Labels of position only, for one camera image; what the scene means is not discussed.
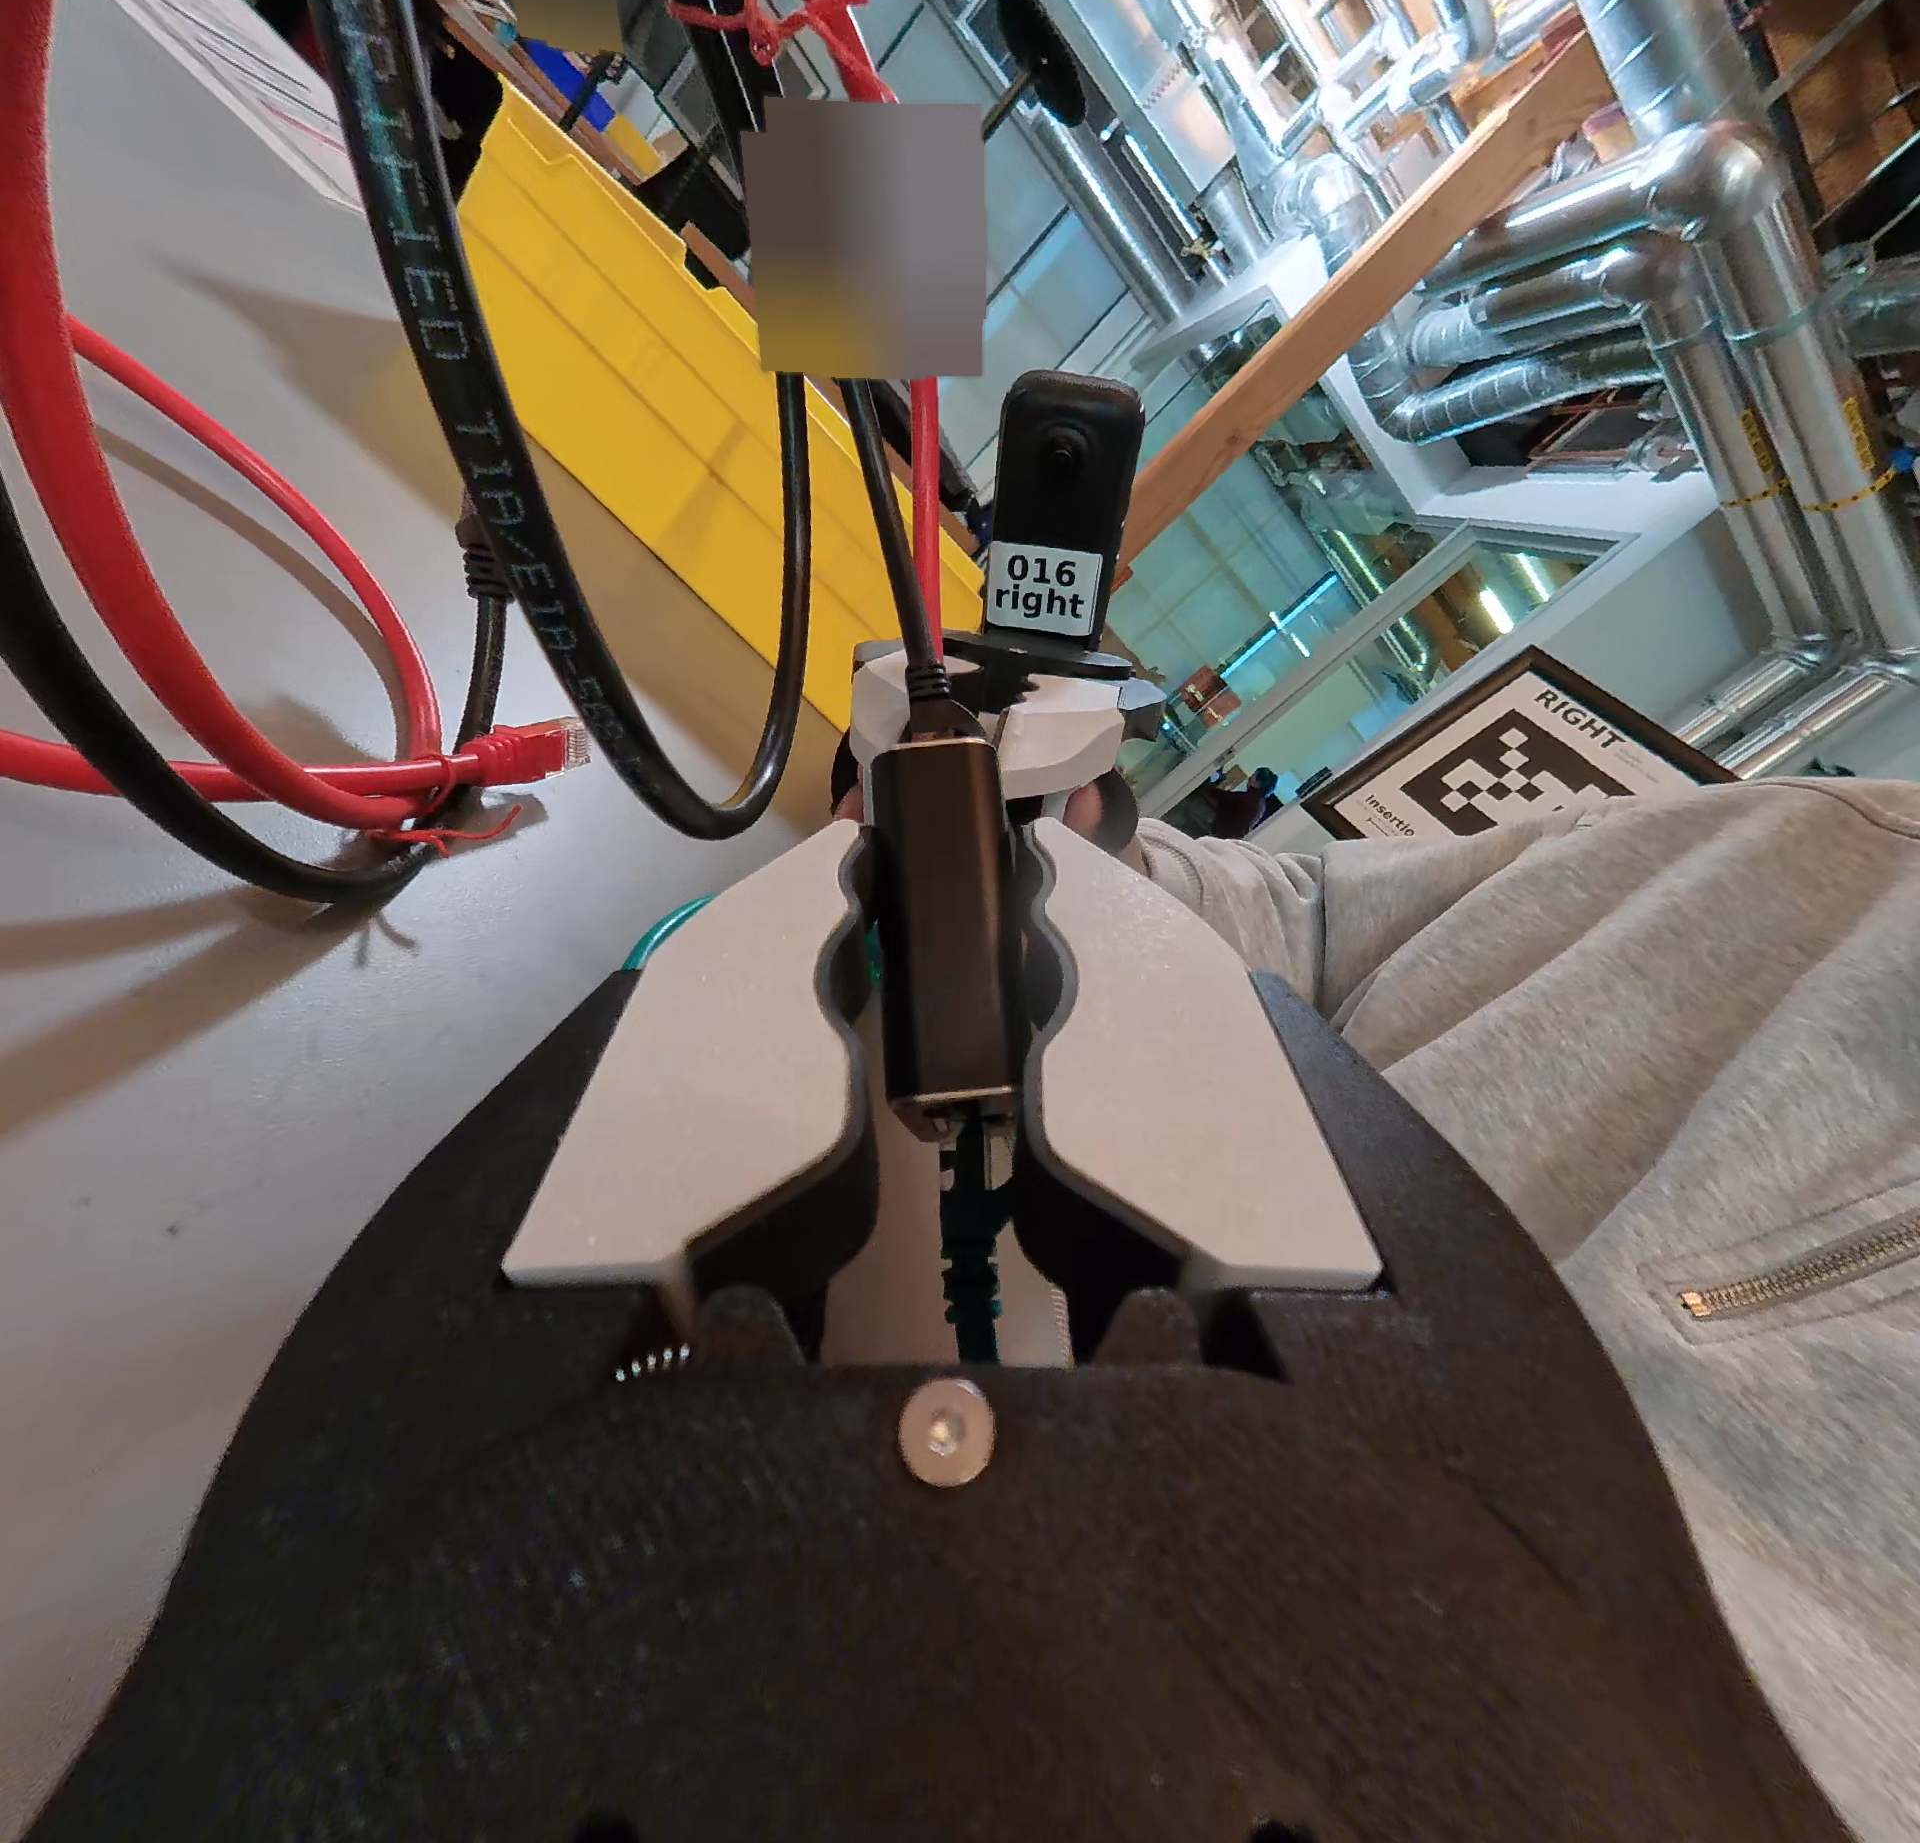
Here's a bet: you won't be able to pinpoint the silver ventilation ducts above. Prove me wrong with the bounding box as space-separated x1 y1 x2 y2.
975 0 1920 734

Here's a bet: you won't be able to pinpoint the red twist tie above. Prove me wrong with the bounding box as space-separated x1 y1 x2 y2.
666 0 875 96
367 785 522 865

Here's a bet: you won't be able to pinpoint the black ethernet cable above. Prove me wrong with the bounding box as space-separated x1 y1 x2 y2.
0 0 993 907

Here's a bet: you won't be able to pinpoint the black ethernet splitter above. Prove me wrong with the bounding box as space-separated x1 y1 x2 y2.
867 736 1009 1110

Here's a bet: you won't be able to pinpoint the wooden beam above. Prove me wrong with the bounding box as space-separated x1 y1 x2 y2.
1116 28 1623 561

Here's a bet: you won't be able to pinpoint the person's right forearm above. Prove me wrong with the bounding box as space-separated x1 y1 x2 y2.
1132 815 1353 1020

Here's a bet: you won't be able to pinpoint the black disc lamp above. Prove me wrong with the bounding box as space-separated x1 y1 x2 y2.
993 0 1088 130

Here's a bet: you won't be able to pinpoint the green ethernet cable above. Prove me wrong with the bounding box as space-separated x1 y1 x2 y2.
629 896 1014 1366

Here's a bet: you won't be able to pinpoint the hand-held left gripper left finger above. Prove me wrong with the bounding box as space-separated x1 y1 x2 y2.
499 828 888 1326

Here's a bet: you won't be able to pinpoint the printed paper sheet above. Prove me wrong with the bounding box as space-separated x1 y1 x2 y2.
67 0 362 210

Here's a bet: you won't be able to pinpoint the yellow plastic bin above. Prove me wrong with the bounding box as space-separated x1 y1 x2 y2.
457 79 993 727

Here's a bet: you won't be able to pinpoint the framed black white marker sign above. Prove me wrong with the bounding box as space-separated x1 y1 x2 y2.
1302 647 1742 840

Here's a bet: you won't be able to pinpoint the blue plastic bin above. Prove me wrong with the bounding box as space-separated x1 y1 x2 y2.
526 43 663 149

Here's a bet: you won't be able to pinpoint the red ethernet cable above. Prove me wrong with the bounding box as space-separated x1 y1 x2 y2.
0 0 950 861

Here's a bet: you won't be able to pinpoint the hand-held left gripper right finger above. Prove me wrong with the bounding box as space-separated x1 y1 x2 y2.
1007 823 1384 1326

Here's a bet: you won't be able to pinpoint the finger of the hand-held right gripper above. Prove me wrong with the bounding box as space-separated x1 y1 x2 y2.
850 641 962 771
991 673 1129 801

